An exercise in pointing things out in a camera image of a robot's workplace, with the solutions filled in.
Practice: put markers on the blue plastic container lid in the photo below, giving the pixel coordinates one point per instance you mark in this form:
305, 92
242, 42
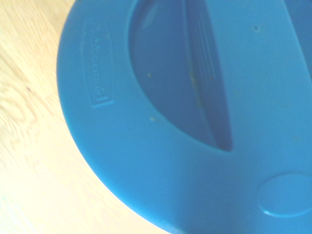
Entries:
182, 122

